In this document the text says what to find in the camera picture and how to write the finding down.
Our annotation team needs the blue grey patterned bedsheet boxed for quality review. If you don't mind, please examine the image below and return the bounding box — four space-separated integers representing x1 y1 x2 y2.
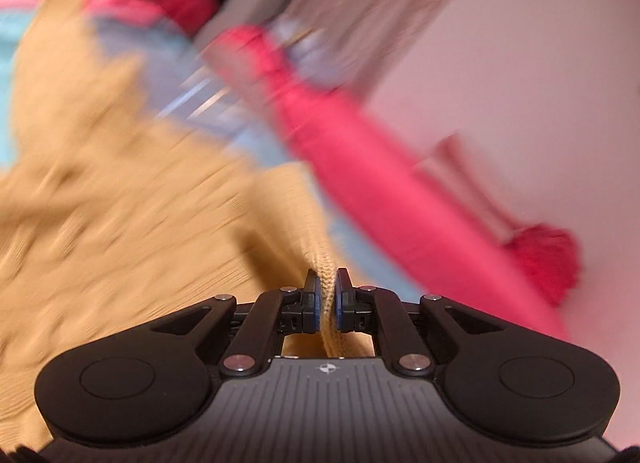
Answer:
1 9 421 301

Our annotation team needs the red tassel cloth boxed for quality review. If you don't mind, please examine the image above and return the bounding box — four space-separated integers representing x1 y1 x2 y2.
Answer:
504 224 582 307

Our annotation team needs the yellow cable-knit sweater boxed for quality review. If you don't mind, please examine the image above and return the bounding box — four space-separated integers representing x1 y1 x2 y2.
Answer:
1 0 373 449

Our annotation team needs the red bed cover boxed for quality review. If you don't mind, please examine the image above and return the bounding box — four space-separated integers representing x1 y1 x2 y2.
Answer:
203 27 567 339

